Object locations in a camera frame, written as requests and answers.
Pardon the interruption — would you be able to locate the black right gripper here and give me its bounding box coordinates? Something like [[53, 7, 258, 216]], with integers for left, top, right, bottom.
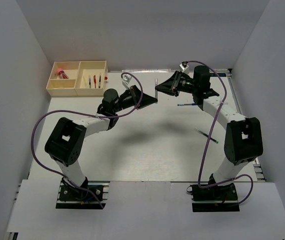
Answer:
[[155, 70, 198, 97]]

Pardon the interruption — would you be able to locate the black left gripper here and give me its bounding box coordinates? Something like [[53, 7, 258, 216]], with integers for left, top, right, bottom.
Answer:
[[113, 85, 158, 113]]

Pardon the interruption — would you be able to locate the blue grip ballpoint pen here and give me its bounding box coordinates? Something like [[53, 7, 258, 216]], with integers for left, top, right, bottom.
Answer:
[[177, 103, 197, 107]]

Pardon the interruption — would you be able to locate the dark blue gel pen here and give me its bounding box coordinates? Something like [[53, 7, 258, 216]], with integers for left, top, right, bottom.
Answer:
[[98, 72, 102, 89]]

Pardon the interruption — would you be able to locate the green gel pen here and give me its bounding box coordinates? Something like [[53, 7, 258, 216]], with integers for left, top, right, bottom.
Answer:
[[194, 127, 219, 144]]

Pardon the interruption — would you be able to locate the red ballpoint pen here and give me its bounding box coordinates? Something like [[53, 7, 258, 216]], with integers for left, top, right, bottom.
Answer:
[[93, 75, 97, 88]]

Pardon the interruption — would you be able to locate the black gel pen clear cap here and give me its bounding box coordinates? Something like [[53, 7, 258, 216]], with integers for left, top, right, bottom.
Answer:
[[88, 75, 92, 89]]

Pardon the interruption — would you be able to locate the pink capped marker tube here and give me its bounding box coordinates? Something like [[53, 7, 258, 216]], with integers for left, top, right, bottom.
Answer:
[[56, 68, 69, 79]]

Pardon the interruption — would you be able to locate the yellow highlighter pen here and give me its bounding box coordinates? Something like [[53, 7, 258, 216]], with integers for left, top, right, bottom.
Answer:
[[83, 77, 89, 88]]

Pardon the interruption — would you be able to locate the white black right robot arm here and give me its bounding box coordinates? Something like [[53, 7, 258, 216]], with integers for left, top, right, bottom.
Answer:
[[155, 62, 263, 201]]

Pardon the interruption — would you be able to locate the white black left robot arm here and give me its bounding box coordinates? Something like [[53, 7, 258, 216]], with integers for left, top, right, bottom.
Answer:
[[44, 85, 158, 200]]

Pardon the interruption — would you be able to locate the cream compartment organizer box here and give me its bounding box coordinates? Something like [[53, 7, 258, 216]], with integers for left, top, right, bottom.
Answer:
[[46, 60, 108, 97]]

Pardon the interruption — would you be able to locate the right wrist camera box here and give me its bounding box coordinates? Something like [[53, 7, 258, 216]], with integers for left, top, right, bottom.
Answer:
[[179, 61, 190, 75]]

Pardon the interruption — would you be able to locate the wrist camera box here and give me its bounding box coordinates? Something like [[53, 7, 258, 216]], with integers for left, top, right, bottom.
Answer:
[[121, 73, 132, 90], [179, 61, 190, 75]]

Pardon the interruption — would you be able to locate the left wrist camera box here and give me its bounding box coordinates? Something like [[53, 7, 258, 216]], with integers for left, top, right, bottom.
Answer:
[[121, 73, 132, 90]]

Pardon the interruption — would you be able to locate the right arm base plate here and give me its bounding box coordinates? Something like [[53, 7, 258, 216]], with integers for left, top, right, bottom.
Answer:
[[186, 183, 240, 213]]

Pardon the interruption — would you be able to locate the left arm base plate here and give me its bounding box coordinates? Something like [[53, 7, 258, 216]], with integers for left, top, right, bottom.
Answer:
[[55, 181, 110, 210]]

